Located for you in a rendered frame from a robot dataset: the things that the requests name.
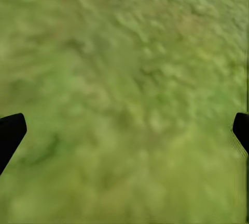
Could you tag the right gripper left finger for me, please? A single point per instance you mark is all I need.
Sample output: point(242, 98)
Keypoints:
point(12, 130)

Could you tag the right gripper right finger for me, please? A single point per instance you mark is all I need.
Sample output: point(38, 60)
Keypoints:
point(241, 129)

